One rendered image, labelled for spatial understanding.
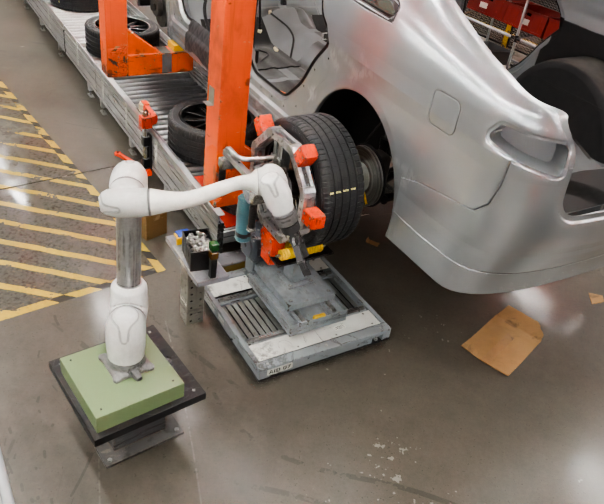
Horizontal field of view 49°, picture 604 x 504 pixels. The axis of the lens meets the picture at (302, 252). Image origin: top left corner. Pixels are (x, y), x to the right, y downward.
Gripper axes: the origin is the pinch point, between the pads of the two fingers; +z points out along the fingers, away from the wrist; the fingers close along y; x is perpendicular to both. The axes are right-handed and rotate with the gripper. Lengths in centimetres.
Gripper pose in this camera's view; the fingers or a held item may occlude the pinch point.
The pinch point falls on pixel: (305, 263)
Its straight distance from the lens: 266.3
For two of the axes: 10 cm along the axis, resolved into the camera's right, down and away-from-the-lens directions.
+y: 0.4, 5.3, -8.5
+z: 3.3, 7.9, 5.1
